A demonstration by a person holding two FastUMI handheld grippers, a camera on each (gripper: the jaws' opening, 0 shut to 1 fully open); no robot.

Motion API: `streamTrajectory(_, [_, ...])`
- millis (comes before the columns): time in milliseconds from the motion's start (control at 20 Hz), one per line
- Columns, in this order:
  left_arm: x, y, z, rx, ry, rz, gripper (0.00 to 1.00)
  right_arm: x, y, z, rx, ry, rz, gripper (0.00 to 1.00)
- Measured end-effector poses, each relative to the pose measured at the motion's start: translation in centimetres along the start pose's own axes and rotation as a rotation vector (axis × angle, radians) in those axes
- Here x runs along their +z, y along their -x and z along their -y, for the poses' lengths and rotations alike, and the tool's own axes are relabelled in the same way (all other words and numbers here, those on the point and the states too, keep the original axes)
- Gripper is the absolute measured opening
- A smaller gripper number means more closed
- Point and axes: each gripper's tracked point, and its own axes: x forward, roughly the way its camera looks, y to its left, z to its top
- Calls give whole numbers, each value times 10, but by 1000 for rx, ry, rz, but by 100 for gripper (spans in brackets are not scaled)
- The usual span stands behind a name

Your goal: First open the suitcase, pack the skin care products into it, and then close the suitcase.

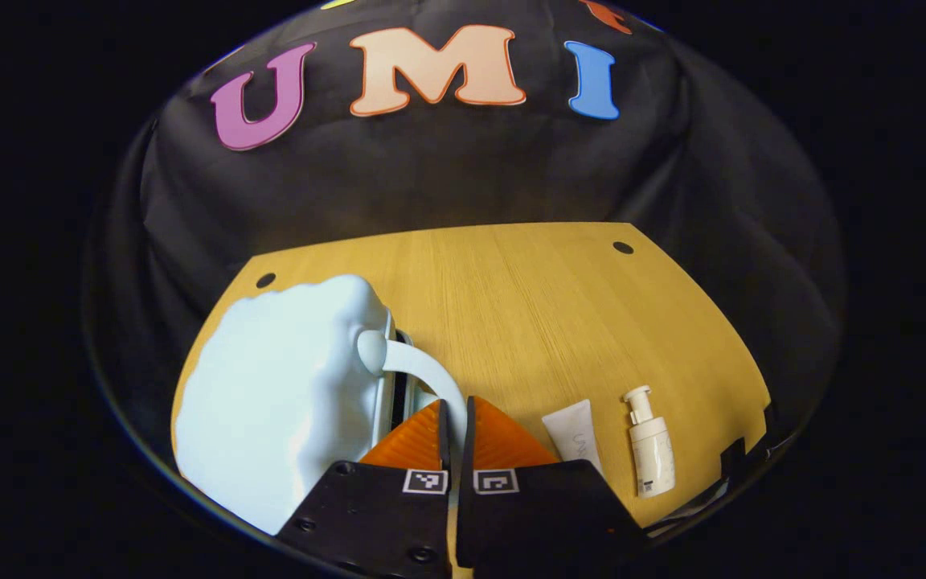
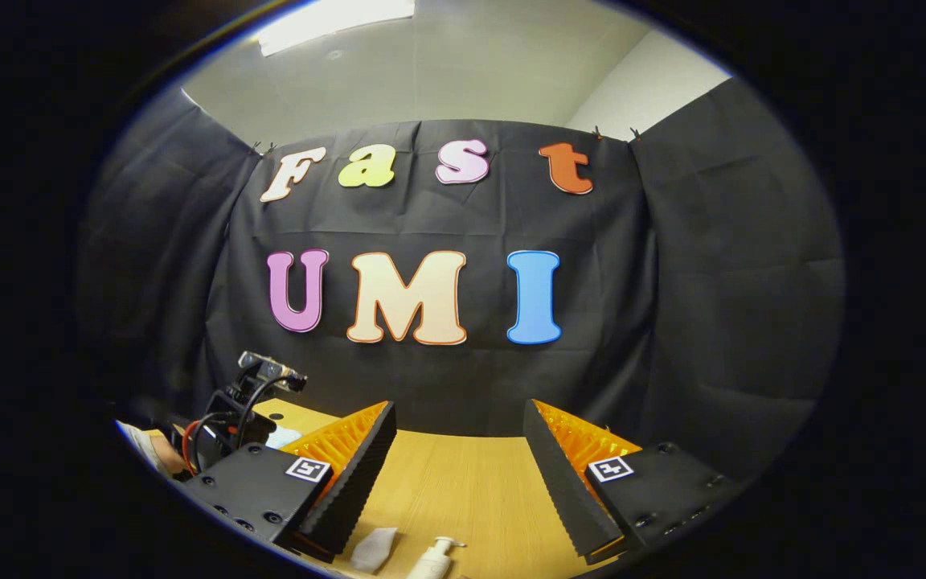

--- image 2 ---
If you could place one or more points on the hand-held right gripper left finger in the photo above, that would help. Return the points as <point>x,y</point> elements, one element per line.
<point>358,482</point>

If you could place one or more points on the black backdrop cloth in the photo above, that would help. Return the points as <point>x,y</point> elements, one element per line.
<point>431,217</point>

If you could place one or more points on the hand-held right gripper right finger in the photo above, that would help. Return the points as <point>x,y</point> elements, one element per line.
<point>559,482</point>

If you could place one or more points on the white pump bottle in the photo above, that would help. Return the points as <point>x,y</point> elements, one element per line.
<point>433,559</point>

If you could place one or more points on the white skin care tube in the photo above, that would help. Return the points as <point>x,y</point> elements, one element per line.
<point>374,549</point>

